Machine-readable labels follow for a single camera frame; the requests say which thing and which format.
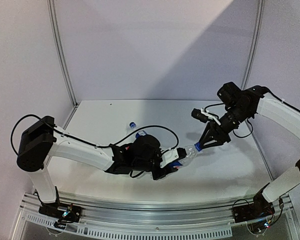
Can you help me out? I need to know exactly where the left aluminium corner post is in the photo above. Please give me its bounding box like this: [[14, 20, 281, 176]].
[[47, 0, 79, 107]]

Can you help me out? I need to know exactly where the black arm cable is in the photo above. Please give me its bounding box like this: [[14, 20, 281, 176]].
[[204, 102, 255, 139], [10, 114, 180, 180]]

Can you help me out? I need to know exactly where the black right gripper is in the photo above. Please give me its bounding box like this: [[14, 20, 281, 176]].
[[198, 105, 251, 149]]

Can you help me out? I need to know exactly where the right aluminium corner post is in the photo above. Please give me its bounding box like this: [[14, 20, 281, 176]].
[[240, 0, 265, 90]]

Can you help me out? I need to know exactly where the clear bottle small blue label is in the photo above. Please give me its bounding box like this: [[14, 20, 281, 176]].
[[128, 121, 147, 139]]

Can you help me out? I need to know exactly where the blue Pepsi bottle cap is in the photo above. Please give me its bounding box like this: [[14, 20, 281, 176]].
[[194, 142, 202, 152]]

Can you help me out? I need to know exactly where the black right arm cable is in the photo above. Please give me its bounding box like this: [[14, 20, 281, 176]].
[[204, 102, 255, 139]]

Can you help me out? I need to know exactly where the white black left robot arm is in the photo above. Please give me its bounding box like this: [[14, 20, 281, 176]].
[[12, 114, 182, 217]]

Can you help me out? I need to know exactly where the aluminium corner post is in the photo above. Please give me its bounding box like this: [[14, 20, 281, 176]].
[[240, 0, 265, 90], [47, 0, 79, 107]]

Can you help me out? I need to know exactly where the clear Pepsi bottle blue label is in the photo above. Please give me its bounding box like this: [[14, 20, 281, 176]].
[[178, 145, 199, 169]]

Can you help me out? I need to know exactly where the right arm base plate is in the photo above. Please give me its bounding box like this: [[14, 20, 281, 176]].
[[231, 199, 276, 224]]

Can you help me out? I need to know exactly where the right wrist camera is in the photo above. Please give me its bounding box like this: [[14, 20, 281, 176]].
[[191, 108, 221, 126]]

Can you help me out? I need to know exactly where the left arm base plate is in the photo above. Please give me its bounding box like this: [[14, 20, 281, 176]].
[[38, 203, 83, 224]]

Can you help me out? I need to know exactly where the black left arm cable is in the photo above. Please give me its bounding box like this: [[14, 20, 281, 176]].
[[10, 114, 180, 180]]

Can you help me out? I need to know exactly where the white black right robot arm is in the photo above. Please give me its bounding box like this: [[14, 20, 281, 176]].
[[192, 82, 300, 220]]

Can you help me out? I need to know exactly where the aluminium front rail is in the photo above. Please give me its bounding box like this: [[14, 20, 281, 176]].
[[11, 193, 300, 240]]

